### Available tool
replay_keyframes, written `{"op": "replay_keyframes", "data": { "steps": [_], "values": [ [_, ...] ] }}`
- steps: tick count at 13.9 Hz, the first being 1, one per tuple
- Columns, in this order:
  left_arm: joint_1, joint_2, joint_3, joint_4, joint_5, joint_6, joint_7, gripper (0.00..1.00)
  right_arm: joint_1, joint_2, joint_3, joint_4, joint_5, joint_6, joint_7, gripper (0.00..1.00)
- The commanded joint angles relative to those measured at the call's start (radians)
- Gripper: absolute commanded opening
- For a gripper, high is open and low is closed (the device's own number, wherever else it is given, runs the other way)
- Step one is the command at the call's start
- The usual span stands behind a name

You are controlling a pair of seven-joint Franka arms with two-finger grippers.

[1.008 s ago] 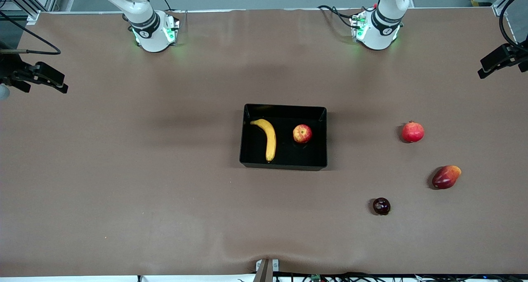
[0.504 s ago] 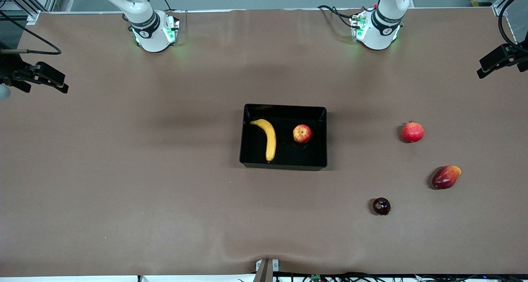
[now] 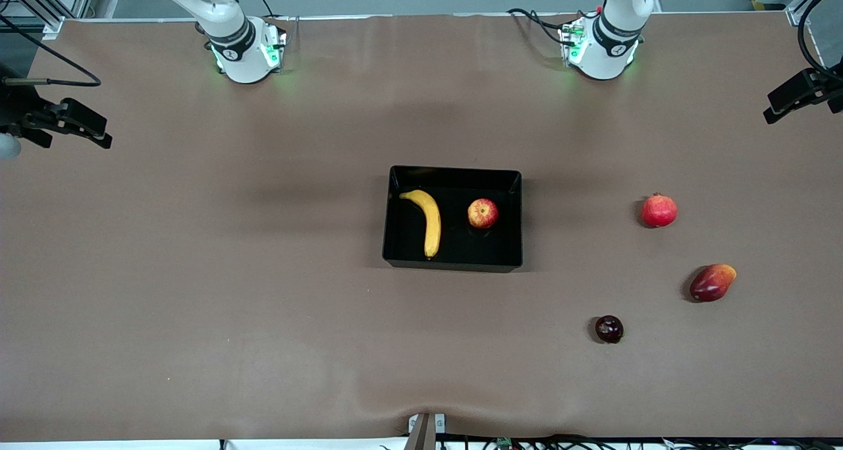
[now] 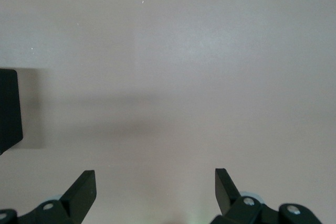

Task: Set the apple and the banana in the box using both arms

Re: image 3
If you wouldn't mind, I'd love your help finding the black left base cable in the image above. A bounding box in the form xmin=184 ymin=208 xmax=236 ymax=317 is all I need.
xmin=506 ymin=7 xmax=580 ymax=45

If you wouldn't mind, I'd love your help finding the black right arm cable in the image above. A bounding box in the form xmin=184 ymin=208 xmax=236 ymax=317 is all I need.
xmin=0 ymin=12 xmax=101 ymax=87

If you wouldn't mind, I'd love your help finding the dark purple round fruit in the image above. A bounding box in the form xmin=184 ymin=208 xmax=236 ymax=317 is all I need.
xmin=595 ymin=315 xmax=624 ymax=344

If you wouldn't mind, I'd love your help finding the red yellow apple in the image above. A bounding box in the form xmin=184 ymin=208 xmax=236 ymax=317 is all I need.
xmin=468 ymin=198 xmax=500 ymax=230

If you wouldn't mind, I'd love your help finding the red yellow mango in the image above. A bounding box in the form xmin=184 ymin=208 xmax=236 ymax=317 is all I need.
xmin=689 ymin=264 xmax=738 ymax=303

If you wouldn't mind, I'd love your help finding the black right base cable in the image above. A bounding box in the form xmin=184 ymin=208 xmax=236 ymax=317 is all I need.
xmin=247 ymin=0 xmax=290 ymax=39

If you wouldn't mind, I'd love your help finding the brown table cover sheet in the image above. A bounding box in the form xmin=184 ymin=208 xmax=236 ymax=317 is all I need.
xmin=0 ymin=12 xmax=843 ymax=441

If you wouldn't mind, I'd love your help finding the metal bracket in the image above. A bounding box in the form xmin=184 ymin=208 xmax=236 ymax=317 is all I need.
xmin=407 ymin=412 xmax=447 ymax=450

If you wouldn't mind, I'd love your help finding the black plastic box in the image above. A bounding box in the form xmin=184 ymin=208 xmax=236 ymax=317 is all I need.
xmin=382 ymin=165 xmax=523 ymax=273

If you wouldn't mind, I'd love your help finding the black base cable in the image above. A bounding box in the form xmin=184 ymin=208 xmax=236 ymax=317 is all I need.
xmin=506 ymin=7 xmax=580 ymax=45
xmin=247 ymin=0 xmax=290 ymax=39

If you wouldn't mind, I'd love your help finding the yellow banana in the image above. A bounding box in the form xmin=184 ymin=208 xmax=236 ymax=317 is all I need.
xmin=399 ymin=189 xmax=443 ymax=260

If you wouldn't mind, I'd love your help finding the red pomegranate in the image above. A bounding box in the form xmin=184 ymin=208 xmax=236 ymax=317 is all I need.
xmin=641 ymin=192 xmax=678 ymax=229

